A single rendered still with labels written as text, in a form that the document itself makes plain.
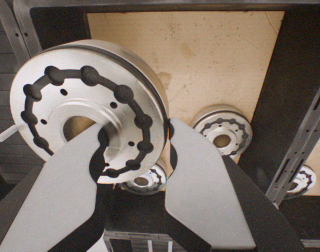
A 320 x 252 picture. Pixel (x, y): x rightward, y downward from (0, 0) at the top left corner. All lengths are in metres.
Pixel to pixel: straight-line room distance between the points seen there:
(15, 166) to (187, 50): 0.47
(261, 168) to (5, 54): 0.44
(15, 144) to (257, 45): 0.49
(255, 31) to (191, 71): 0.10
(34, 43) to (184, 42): 0.18
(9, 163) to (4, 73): 0.24
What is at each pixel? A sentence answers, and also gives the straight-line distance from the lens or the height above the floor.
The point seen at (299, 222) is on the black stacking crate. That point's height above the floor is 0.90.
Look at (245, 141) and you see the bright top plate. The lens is 0.32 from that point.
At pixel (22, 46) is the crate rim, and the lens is 0.22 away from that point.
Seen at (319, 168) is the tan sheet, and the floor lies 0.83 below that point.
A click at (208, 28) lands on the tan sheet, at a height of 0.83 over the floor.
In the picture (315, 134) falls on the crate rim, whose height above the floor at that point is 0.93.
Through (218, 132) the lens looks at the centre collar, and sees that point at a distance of 0.29.
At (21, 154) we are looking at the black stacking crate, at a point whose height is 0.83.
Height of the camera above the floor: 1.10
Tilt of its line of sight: 58 degrees down
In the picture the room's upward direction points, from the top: 174 degrees counter-clockwise
